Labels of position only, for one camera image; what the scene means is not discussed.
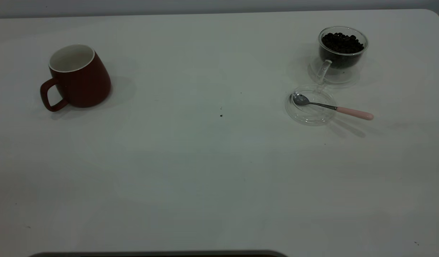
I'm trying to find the pink handled metal spoon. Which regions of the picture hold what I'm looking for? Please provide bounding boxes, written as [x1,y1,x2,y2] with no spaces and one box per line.
[292,92,374,121]

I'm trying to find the clear glass cup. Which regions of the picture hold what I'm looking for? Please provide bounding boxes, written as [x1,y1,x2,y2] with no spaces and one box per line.
[316,26,369,85]

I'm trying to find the dark coffee beans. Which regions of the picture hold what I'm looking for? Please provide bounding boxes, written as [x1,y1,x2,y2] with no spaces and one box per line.
[321,32,365,68]

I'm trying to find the red ceramic mug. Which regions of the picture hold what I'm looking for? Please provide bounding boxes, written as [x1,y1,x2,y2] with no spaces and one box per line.
[40,44,112,112]

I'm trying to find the clear glass saucer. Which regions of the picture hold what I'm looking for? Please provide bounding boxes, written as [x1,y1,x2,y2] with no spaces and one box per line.
[308,55,361,86]

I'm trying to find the small clear glass dish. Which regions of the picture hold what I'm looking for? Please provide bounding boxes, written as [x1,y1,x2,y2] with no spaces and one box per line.
[285,84,338,126]

